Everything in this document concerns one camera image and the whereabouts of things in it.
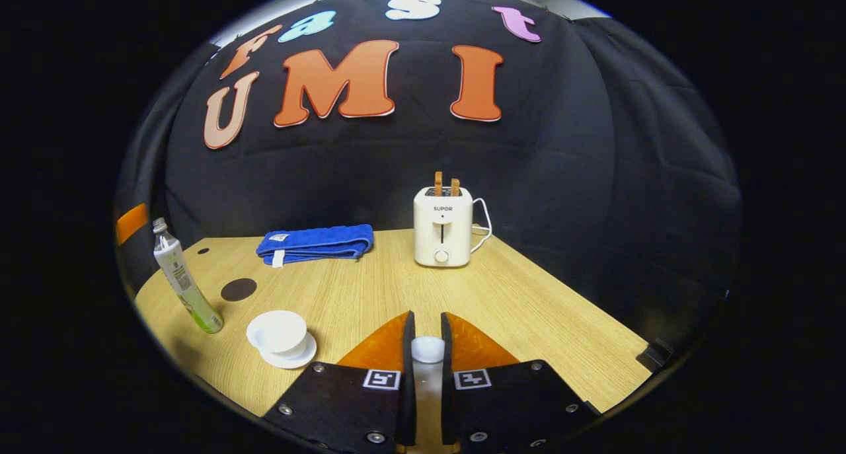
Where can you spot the clear water bottle green label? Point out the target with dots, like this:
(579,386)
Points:
(185,282)

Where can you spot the dark round coaster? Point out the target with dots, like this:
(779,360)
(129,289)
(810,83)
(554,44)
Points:
(238,289)

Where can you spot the small black block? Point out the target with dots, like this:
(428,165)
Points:
(655,356)

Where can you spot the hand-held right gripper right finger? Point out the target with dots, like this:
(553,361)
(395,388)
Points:
(448,408)

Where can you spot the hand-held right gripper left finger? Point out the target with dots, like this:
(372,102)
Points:
(409,408)

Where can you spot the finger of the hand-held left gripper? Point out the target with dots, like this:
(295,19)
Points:
(132,223)

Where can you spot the white saucer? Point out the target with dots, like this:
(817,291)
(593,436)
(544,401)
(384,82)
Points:
(304,356)

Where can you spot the white teacup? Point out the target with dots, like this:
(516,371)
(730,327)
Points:
(279,332)

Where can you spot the folded blue towel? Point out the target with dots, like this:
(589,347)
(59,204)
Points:
(317,242)

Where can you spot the cream white toaster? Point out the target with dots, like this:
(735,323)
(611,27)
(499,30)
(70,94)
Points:
(443,232)

